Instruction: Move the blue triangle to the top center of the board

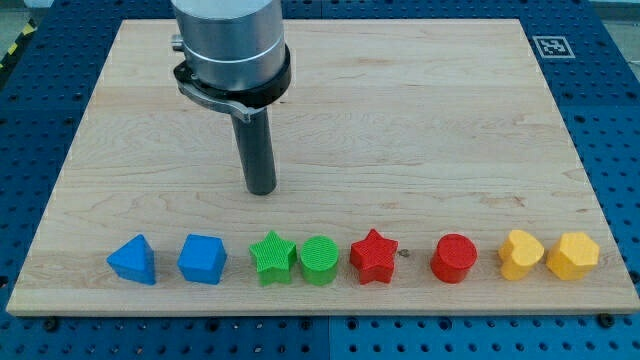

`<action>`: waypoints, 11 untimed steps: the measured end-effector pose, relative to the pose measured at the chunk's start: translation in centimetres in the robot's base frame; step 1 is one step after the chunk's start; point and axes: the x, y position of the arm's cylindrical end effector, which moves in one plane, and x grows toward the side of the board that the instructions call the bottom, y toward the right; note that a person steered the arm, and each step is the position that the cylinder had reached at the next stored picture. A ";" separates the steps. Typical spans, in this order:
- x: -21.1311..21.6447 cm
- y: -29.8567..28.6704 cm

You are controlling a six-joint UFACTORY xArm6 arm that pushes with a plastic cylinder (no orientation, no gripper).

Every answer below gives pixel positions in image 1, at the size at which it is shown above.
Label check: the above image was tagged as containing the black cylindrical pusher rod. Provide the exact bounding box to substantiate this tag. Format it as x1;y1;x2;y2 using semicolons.
231;108;277;195

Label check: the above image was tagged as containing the black flange with metal bracket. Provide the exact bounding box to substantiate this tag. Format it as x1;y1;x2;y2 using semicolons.
173;46;292;123

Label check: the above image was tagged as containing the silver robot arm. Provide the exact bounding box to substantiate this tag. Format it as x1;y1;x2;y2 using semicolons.
171;0;291;195

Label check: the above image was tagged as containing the blue triangle block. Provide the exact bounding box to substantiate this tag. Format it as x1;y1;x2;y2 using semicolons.
106;234;156;285

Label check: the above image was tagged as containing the light wooden board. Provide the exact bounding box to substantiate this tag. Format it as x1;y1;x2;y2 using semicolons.
7;19;639;317

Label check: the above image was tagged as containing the green star block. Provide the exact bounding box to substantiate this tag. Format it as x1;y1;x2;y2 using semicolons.
249;230;297;286

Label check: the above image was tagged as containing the blue cube block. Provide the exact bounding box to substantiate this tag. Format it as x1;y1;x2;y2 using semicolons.
177;234;227;285

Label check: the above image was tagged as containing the green cylinder block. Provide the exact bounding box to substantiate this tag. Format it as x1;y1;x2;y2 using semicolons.
300;235;339;286

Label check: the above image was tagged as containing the red star block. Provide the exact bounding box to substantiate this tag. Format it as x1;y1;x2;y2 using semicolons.
350;229;398;285

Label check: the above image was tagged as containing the yellow black hazard tape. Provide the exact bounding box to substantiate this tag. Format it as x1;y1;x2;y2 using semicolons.
1;19;37;71

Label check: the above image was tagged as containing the red cylinder block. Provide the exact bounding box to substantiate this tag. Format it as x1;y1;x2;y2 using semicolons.
430;233;478;284

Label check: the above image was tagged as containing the yellow heart block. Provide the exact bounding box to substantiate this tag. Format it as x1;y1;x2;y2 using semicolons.
498;229;545;281

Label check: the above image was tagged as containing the white fiducial marker tag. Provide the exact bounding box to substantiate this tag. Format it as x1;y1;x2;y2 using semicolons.
533;35;575;59

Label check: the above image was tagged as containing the yellow hexagon block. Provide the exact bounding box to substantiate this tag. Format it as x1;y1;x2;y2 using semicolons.
545;232;600;281

